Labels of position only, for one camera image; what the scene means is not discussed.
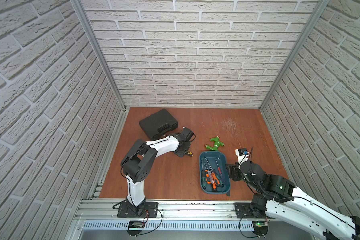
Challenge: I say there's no large green black screwdriver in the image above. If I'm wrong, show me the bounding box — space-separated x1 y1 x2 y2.
201 161 207 190

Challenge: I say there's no orange black screwdriver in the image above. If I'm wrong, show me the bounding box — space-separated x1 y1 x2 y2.
211 171 221 187

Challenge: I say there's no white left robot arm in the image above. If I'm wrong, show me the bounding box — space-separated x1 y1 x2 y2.
121 127 196 209

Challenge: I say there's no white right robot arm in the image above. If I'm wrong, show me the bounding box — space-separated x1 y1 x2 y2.
226 160 360 240

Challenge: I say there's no teal storage tray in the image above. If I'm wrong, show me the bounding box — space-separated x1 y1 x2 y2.
199 151 231 197

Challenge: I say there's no black plastic tool case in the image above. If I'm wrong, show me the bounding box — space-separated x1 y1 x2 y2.
139 109 179 141

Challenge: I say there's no green plastic clamp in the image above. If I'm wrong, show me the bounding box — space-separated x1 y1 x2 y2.
205 136 225 152

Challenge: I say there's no right controller board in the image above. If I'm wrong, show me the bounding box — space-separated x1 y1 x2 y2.
253 222 269 238

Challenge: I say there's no controller board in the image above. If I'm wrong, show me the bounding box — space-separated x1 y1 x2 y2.
253 222 269 238
127 221 146 237

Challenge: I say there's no left controller board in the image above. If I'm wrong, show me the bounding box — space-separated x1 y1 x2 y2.
127 221 146 237

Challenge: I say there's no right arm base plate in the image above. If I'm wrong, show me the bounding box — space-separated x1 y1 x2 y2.
234 203 266 219

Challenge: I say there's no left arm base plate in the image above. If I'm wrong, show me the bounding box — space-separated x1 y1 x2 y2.
113 200 159 218

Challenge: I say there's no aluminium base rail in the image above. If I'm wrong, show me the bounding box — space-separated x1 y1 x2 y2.
64 199 328 240

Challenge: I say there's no aluminium frame corner post left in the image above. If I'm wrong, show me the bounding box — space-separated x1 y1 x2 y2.
71 0 127 111

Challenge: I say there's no aluminium frame corner post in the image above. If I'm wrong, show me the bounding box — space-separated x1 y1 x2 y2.
259 0 330 112
71 0 127 111

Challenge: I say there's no aluminium frame corner post right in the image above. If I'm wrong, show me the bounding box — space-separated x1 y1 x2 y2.
259 0 330 112

